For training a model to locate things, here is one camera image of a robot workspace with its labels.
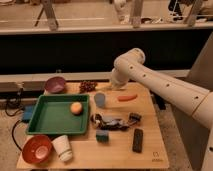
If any green blue sponge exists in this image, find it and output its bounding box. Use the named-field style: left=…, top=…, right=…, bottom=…
left=96, top=130, right=109, bottom=142

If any blue box on floor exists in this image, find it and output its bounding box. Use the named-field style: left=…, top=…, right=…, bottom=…
left=22, top=105, right=34, bottom=122

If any black cable on floor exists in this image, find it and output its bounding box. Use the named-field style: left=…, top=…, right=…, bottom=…
left=3, top=87, right=25, bottom=118

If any bunch of dark grapes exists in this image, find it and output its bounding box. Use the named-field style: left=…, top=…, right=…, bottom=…
left=79, top=81, right=98, bottom=93

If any black silver toy heap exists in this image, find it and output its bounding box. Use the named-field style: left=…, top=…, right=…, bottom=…
left=90, top=113, right=142, bottom=131

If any red bowl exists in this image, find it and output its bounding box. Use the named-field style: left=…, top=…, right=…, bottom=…
left=22, top=135, right=52, bottom=164

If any green plastic tray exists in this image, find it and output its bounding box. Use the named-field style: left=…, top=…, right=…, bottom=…
left=27, top=94, right=89, bottom=135

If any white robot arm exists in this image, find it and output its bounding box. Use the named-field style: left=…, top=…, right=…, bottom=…
left=110, top=48, right=213, bottom=171

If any grey blue cup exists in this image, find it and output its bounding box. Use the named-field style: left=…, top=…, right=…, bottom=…
left=94, top=93, right=105, bottom=108

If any orange fruit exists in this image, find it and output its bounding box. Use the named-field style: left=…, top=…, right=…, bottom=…
left=70, top=102, right=83, bottom=115

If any white paper cup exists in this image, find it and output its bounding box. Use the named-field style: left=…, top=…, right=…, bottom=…
left=52, top=135, right=73, bottom=162

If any purple bowl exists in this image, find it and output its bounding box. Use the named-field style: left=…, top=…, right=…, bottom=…
left=44, top=76, right=66, bottom=94

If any black remote control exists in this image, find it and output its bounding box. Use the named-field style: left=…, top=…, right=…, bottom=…
left=132, top=129, right=143, bottom=153

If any orange carrot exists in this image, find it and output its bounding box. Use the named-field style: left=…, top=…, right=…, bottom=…
left=117, top=94, right=137, bottom=102

